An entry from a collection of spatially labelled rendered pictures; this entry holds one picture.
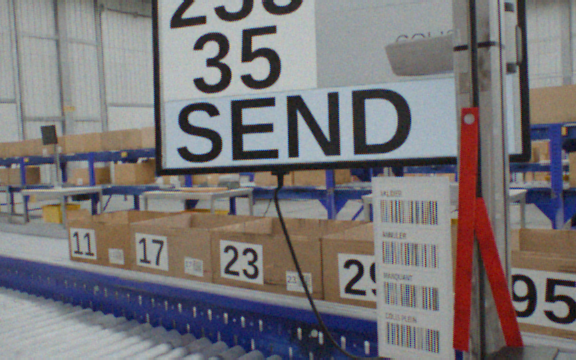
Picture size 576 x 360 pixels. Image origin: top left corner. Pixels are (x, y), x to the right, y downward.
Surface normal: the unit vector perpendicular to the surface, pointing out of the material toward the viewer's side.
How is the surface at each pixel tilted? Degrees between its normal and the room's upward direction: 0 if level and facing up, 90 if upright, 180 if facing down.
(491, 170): 90
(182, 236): 90
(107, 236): 91
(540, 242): 90
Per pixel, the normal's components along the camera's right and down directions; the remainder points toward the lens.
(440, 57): -0.52, 0.07
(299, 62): -0.30, 0.00
